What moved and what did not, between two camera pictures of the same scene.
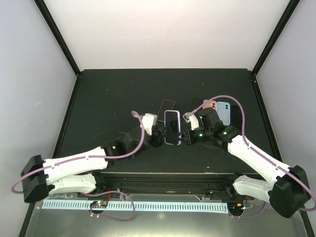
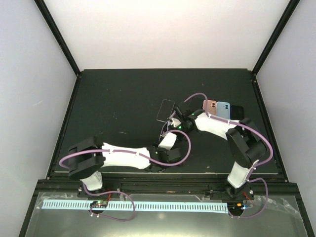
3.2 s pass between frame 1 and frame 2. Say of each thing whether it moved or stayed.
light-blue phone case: stayed
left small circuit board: stayed
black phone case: stayed
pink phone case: stayed
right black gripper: moved
